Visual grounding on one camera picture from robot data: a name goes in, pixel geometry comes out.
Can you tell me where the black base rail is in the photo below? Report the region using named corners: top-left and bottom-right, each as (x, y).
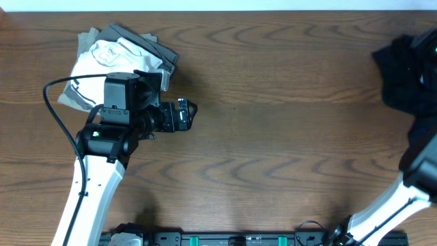
top-left (98, 222), bottom-right (409, 246)

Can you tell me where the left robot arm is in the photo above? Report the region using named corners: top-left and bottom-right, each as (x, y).
top-left (46, 70), bottom-right (198, 245)

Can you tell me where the black polo shirt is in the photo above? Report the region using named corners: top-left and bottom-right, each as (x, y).
top-left (371, 31), bottom-right (436, 145)

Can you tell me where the dark grey folded garment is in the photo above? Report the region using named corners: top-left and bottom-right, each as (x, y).
top-left (63, 23), bottom-right (179, 113)

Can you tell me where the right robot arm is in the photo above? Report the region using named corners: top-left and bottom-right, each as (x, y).
top-left (324, 29), bottom-right (436, 245)

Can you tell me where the white folded shirt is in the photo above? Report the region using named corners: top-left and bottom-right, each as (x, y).
top-left (71, 38), bottom-right (163, 107)

